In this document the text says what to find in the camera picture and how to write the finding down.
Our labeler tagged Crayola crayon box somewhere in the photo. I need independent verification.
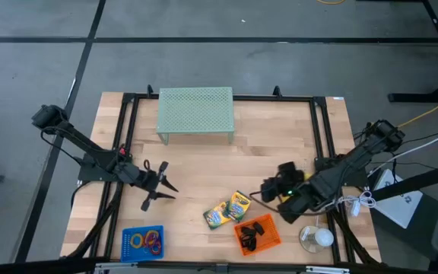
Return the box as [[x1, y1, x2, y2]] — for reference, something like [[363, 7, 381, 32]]
[[202, 200, 233, 231], [227, 190, 252, 224]]

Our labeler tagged black rig crossbeam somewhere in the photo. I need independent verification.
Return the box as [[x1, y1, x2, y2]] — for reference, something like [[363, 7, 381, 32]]
[[0, 256, 438, 274]]

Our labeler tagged orange coil band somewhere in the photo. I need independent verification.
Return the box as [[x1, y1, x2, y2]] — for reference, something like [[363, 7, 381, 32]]
[[144, 229, 160, 245]]

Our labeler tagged orange plastic basket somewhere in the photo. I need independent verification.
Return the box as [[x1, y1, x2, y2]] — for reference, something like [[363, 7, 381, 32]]
[[233, 212, 284, 257]]

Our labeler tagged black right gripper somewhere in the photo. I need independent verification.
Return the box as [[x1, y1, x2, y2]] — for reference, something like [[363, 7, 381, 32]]
[[277, 161, 322, 225]]

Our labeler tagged black aluminium table frame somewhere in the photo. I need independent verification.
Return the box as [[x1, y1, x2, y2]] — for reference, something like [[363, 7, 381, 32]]
[[75, 84, 382, 267]]

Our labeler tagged white flat box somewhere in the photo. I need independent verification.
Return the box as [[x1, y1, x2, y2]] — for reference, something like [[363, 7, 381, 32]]
[[372, 167, 424, 230]]

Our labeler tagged white cable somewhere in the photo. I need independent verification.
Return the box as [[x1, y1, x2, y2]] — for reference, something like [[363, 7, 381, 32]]
[[367, 123, 438, 178]]

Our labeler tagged blue plastic basket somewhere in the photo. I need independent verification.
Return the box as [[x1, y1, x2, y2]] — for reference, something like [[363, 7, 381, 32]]
[[120, 225, 165, 263]]

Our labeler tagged yellow coil band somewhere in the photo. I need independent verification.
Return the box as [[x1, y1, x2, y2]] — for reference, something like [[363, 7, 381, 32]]
[[129, 232, 145, 250]]

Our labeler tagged black desk frame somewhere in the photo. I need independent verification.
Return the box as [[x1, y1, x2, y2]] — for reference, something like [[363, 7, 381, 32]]
[[370, 158, 438, 202]]

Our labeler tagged white bulb on clear disc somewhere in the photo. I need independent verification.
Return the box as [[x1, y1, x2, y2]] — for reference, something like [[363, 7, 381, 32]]
[[299, 225, 335, 254]]

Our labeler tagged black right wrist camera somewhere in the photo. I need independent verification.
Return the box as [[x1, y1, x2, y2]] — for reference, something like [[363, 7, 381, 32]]
[[260, 176, 294, 203]]

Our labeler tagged white coiled cable adapter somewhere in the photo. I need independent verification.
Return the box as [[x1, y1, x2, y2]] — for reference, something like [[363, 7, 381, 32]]
[[335, 190, 378, 218]]

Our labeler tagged black cable bundle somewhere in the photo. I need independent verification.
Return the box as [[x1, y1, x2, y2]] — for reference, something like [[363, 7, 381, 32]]
[[65, 181, 123, 260], [328, 211, 379, 266]]

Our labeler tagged black floor stand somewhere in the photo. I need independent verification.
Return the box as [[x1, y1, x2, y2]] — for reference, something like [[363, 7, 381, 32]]
[[388, 0, 438, 104]]

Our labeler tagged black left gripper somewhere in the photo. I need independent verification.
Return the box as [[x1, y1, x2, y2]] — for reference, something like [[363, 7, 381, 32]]
[[130, 161, 179, 213]]

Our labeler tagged green mesh shelf riser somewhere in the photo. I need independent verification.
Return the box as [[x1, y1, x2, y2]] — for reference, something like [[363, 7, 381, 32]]
[[156, 86, 236, 146]]

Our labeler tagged red coil band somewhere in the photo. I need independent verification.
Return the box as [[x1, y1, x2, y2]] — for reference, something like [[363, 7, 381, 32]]
[[147, 236, 163, 256]]

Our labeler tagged yellow cable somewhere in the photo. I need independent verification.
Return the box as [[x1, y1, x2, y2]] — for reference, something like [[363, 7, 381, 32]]
[[396, 91, 438, 129]]

